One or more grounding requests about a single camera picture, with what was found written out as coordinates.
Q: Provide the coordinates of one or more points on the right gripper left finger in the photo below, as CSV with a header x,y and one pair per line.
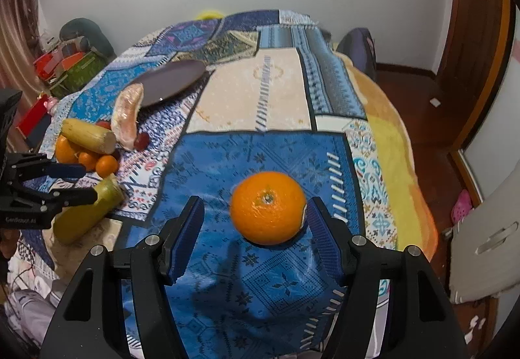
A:
x,y
179,237

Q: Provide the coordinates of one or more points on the white cabinet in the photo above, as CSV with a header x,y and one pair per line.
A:
x,y
485,245

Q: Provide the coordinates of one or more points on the dark purple plate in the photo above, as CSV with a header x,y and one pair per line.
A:
x,y
168,80

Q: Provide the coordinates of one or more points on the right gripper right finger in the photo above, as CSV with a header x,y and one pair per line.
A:
x,y
331,236

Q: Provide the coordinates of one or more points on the dark red grape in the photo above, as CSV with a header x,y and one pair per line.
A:
x,y
142,141

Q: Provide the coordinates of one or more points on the dark green cushion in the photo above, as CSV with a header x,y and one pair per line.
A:
x,y
86,28

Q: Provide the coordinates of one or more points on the large orange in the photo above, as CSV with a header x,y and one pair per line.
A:
x,y
267,208
66,152

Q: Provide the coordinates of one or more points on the yellow plush toy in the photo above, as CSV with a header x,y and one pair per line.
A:
x,y
210,14

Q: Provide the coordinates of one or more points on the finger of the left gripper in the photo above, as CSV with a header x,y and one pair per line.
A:
x,y
65,171
71,197

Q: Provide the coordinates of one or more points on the red tomato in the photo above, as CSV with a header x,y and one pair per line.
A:
x,y
104,124

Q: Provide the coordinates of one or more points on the red gift box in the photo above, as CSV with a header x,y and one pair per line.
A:
x,y
33,116

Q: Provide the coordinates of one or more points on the small tangerine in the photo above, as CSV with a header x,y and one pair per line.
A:
x,y
106,165
88,159

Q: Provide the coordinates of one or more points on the patchwork patterned bedspread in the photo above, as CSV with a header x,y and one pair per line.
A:
x,y
277,99

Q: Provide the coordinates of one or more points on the pink slipper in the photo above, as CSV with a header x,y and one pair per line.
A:
x,y
462,207

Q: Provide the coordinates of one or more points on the pink curtain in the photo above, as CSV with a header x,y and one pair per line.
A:
x,y
20,46

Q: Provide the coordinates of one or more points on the yellow orange blanket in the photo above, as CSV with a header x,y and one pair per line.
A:
x,y
414,222

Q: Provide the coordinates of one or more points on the green patterned box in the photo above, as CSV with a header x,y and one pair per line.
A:
x,y
78,75

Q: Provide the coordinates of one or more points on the brown wooden door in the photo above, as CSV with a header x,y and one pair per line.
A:
x,y
473,62

